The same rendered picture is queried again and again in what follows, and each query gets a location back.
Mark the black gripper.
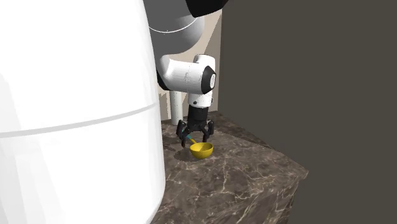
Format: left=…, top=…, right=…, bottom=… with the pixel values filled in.
left=176, top=104, right=215, bottom=148

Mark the yellow bowl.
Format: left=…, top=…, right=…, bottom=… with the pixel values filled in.
left=189, top=142, right=214, bottom=160

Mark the white cylinder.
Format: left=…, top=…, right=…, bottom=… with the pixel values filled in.
left=169, top=90, right=184, bottom=126

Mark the yellow spoon with teal handle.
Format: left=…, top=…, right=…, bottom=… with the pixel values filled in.
left=186, top=134, right=208, bottom=153

